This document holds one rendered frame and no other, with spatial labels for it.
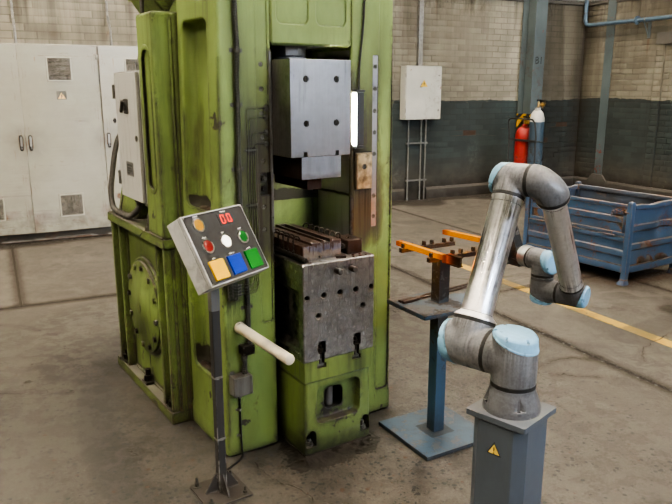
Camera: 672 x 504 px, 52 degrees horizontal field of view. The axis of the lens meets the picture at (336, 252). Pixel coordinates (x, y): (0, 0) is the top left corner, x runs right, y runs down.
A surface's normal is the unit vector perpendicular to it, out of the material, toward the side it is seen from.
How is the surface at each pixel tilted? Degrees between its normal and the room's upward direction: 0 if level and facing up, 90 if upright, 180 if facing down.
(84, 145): 90
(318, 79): 90
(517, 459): 90
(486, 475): 90
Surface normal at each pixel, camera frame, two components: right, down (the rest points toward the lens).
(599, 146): -0.89, 0.11
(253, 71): 0.55, 0.19
